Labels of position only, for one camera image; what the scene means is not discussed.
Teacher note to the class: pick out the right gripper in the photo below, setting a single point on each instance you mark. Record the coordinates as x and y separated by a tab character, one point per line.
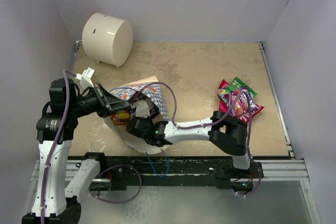
144	118

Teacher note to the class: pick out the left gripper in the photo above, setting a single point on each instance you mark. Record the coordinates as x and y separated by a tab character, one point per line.
114	103

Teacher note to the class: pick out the blue checkered paper bag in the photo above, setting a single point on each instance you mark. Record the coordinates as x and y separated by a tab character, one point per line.
147	101

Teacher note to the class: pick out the purple Fox's berries candy bag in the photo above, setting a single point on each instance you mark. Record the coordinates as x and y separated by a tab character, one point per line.
240	97

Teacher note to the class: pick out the red Real snack bag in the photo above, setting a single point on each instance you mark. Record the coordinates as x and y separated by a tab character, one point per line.
247	116

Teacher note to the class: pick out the green Fox's candy bag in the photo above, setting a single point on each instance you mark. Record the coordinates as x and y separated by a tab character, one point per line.
237	84

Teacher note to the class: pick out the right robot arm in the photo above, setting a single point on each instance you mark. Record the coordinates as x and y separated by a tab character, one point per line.
229	134

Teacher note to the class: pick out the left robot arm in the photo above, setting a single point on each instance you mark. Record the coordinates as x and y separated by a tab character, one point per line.
55	201

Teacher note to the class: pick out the white cylindrical container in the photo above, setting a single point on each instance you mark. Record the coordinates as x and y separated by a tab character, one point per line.
107	39

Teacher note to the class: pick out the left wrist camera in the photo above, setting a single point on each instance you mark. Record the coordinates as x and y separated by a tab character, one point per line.
85	78

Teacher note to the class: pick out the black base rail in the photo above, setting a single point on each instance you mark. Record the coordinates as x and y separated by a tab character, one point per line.
174	171

